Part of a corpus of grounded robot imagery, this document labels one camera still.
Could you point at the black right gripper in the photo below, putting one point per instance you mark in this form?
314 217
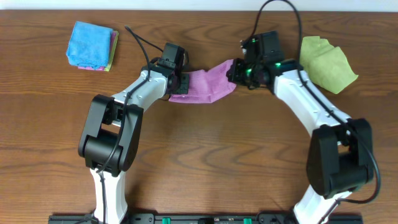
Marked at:
233 74

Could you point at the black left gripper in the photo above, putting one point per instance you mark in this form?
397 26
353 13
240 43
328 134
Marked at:
185 89

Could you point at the purple microfibre cloth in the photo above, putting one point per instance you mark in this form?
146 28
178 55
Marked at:
207 86

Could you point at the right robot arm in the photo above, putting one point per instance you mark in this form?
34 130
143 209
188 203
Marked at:
340 156

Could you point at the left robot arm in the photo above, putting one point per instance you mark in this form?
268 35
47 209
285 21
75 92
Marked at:
110 137

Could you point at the crumpled green cloth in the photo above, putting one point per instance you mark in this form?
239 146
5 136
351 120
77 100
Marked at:
326 65

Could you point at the folded green cloth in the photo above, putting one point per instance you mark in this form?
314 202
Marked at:
114 39

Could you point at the folded blue cloth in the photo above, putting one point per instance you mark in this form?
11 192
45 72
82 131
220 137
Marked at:
89 45

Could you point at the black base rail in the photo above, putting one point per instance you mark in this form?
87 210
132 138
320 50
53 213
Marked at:
150 218

